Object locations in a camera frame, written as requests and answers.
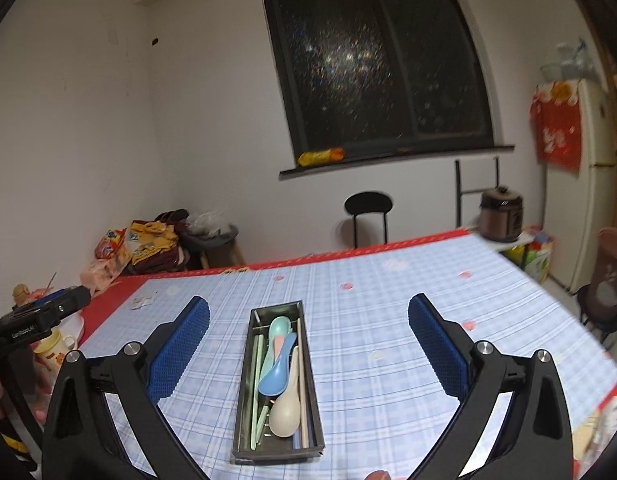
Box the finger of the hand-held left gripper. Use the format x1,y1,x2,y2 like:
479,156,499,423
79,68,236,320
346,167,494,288
18,285,92,331

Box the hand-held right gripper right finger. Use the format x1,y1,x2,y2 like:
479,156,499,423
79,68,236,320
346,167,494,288
396,293,575,480

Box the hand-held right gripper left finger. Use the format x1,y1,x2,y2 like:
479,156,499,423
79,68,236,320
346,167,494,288
41,296,212,480

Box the blue spoon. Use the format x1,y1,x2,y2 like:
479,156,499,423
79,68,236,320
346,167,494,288
258,332,298,396

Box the green spoon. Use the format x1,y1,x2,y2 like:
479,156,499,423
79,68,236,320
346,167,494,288
261,316,295,381

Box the beige spoon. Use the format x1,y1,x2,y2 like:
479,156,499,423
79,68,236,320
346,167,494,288
268,345,302,438

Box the beige chopstick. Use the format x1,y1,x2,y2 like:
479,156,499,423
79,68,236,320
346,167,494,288
294,317,309,450

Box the metal utensil tray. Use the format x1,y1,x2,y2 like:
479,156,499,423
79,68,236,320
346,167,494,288
232,300,325,465

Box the yellow rimmed cup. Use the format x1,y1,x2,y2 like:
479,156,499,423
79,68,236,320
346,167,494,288
33,332,79,371

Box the red snack bag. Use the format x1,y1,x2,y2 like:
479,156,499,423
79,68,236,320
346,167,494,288
12,282,56,311

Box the yellow snack bags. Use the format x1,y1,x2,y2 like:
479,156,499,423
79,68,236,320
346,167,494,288
80,255,122,293

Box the orange snack bag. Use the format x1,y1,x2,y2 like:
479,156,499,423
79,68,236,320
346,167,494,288
93,227,129,261

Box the grey stool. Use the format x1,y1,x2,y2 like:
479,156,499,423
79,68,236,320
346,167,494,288
181,222,246,268

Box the clear plastic bag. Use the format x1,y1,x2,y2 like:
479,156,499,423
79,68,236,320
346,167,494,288
186,211,232,238

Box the colourful shopping bag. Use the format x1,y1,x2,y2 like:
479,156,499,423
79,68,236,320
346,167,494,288
503,230,554,283

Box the brown rice cooker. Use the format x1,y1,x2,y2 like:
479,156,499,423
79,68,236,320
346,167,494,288
479,186,525,243

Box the black round chair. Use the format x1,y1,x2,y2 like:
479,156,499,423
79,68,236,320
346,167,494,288
344,191,393,249

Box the black stool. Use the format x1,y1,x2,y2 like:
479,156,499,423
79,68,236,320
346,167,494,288
576,284,617,346

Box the black window sill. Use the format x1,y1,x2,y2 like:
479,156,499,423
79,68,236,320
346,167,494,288
279,144,515,181

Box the white refrigerator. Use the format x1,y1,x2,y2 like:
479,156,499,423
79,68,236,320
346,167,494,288
531,77,617,293

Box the yellow snack packet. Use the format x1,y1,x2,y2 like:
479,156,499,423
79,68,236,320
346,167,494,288
297,147,345,167

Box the red printed cloth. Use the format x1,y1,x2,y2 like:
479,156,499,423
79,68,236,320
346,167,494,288
530,81,584,173

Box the dark window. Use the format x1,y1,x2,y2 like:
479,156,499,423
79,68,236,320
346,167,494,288
259,0,495,161

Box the black metal folding frame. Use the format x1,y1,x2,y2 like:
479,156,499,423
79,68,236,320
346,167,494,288
455,156,500,228

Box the wooden door frame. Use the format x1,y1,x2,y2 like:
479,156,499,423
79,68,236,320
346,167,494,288
563,0,617,91

